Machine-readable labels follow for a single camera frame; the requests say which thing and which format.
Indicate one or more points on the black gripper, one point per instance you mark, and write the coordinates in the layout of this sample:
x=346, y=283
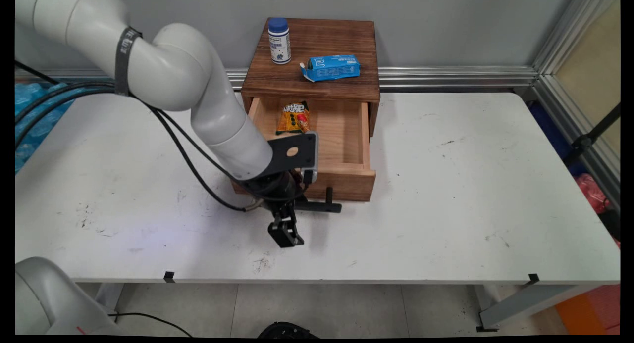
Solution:
x=277, y=189

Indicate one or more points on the wooden drawer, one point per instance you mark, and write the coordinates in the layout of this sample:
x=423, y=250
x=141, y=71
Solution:
x=342, y=135

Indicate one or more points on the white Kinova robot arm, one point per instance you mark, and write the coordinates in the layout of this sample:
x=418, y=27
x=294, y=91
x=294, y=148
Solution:
x=168, y=66

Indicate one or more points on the black round floor object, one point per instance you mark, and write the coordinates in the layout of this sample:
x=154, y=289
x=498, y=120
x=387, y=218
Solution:
x=287, y=330

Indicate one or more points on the orange snack packet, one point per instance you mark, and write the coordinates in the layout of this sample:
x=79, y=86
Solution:
x=293, y=119

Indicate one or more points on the black tape clip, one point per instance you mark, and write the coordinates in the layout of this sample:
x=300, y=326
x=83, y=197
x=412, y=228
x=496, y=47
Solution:
x=533, y=278
x=169, y=276

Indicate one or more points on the blue milk carton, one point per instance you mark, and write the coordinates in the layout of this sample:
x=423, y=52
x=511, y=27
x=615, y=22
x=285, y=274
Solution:
x=332, y=68

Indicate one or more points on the white bottle blue cap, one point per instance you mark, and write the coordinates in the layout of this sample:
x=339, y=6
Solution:
x=279, y=43

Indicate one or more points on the white table leg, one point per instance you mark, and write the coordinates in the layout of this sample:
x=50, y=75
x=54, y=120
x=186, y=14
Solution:
x=110, y=296
x=535, y=303

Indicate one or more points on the brown wooden cabinet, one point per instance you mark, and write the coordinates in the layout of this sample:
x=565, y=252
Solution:
x=322, y=41

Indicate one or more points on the blue plastic bag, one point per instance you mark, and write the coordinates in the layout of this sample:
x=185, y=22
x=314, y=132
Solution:
x=34, y=115

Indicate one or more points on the red plastic bag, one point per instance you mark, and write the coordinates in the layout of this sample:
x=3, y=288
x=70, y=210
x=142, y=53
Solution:
x=592, y=192

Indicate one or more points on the orange box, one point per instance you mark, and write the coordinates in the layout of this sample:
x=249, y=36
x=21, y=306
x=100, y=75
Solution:
x=589, y=313

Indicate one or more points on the black tripod stand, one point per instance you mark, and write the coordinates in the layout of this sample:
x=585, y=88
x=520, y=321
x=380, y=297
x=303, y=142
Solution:
x=589, y=137

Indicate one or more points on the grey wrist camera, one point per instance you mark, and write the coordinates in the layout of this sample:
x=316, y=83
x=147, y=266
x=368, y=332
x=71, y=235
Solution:
x=309, y=176

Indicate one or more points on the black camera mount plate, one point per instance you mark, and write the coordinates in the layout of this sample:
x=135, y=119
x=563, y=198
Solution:
x=297, y=152

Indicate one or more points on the aluminium frame rail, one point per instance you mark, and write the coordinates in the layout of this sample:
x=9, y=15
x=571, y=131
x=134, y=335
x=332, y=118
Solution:
x=446, y=78

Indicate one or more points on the aluminium frame post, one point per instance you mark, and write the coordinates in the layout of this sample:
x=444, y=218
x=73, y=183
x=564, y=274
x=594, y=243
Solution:
x=559, y=51

